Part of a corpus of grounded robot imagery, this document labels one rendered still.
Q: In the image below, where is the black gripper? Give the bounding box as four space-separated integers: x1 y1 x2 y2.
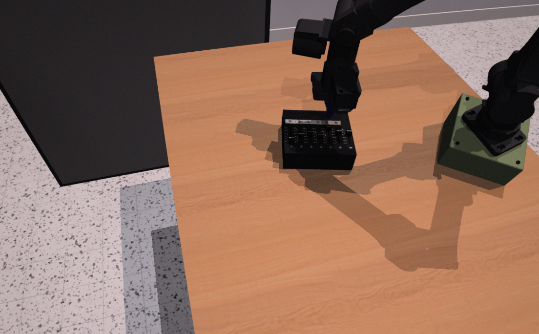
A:
311 59 362 119

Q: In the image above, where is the black lighting desk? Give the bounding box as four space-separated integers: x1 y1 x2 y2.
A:
282 109 357 170

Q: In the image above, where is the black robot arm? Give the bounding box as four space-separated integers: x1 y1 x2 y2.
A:
292 0 539 156

